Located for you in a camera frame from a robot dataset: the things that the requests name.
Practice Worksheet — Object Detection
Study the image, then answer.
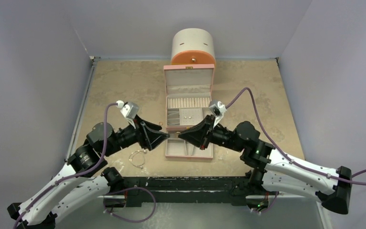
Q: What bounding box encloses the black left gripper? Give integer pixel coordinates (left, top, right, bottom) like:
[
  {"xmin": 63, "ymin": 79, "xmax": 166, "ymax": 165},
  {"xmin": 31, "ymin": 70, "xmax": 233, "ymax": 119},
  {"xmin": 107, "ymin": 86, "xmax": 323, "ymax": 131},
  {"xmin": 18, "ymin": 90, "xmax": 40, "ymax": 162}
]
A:
[{"xmin": 103, "ymin": 114, "xmax": 169, "ymax": 156}]

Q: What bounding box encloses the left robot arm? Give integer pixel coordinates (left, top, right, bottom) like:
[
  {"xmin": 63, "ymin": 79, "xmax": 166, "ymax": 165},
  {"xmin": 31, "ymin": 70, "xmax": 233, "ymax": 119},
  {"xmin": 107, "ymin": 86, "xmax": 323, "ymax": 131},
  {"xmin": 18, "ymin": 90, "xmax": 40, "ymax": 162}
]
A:
[{"xmin": 7, "ymin": 115, "xmax": 169, "ymax": 229}]

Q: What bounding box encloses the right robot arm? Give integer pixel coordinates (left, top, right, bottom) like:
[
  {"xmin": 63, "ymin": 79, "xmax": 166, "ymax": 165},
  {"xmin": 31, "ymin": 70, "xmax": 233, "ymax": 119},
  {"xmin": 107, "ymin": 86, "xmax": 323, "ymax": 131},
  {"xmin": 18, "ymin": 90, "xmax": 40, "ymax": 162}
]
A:
[{"xmin": 178, "ymin": 115, "xmax": 352, "ymax": 215}]

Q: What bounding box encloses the pink jewelry box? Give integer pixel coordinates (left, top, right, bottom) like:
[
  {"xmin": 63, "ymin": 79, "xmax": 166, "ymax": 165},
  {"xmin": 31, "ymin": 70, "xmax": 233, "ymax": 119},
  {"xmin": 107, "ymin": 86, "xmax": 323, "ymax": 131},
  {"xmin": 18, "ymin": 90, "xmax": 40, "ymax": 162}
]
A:
[{"xmin": 163, "ymin": 64, "xmax": 215, "ymax": 131}]

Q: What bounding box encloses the silver pearl bangle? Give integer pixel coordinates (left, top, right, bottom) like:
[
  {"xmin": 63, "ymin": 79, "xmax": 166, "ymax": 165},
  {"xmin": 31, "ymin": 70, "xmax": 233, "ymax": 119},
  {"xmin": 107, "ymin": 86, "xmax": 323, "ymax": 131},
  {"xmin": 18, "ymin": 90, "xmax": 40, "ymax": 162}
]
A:
[{"xmin": 128, "ymin": 150, "xmax": 147, "ymax": 169}]

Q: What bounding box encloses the pink box pull-out drawer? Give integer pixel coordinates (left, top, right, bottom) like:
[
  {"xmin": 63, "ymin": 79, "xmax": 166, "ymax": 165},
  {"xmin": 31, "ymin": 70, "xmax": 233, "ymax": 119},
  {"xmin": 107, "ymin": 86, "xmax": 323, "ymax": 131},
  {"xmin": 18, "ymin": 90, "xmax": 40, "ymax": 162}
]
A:
[{"xmin": 165, "ymin": 131, "xmax": 214, "ymax": 160}]

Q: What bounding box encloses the round beige orange box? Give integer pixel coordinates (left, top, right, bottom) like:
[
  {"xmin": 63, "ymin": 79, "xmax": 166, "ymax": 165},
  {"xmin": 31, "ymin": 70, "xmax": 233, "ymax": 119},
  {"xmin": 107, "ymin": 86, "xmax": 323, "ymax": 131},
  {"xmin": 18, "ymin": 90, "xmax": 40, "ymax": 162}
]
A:
[{"xmin": 171, "ymin": 28, "xmax": 216, "ymax": 65}]

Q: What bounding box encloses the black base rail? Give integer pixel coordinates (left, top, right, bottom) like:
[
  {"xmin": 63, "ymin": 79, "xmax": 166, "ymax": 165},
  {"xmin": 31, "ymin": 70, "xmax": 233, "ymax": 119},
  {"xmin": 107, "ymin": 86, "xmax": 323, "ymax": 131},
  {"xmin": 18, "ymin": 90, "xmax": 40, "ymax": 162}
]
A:
[{"xmin": 93, "ymin": 176, "xmax": 280, "ymax": 208}]

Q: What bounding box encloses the aluminium frame rail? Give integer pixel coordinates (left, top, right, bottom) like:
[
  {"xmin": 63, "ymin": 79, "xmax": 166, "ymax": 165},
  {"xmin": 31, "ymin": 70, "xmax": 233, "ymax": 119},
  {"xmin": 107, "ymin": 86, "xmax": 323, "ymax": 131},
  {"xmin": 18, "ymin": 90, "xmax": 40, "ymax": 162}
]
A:
[{"xmin": 38, "ymin": 57, "xmax": 101, "ymax": 229}]

